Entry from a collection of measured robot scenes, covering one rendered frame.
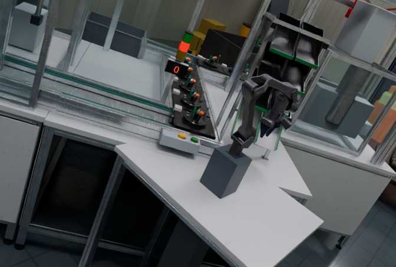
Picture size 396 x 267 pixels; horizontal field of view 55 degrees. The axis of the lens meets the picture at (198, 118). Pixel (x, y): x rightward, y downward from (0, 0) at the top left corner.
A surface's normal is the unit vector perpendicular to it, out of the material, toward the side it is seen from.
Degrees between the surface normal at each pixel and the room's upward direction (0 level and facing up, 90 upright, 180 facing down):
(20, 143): 90
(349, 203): 90
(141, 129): 90
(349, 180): 90
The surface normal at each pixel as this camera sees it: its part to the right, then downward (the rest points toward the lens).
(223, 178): -0.61, 0.09
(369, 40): 0.09, 0.43
